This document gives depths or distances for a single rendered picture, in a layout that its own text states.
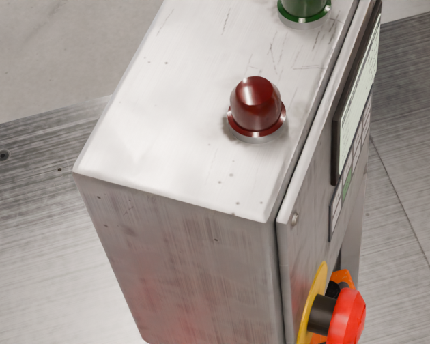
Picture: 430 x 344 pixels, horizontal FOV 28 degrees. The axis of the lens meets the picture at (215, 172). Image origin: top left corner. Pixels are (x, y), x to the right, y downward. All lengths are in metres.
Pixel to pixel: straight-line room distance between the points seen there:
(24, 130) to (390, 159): 0.52
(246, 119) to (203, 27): 0.07
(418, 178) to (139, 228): 0.78
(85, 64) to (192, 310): 2.03
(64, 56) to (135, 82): 2.10
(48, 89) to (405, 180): 1.47
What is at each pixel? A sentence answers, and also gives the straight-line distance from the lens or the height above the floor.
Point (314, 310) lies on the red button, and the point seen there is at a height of 1.34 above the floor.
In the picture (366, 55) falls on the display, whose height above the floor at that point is 1.45.
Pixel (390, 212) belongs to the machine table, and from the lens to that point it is 1.11.
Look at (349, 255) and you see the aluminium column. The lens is 0.69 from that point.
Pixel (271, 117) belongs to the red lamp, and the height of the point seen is 1.49.
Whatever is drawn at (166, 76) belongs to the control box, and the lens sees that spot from 0.40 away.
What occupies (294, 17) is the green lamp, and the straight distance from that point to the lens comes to 0.41.
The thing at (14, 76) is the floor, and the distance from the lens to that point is 2.50.
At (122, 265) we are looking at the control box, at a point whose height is 1.39.
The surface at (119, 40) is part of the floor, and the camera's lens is 2.50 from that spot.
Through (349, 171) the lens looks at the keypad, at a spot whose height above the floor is 1.37.
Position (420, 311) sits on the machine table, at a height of 0.83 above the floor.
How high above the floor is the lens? 1.78
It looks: 55 degrees down
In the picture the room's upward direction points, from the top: 10 degrees counter-clockwise
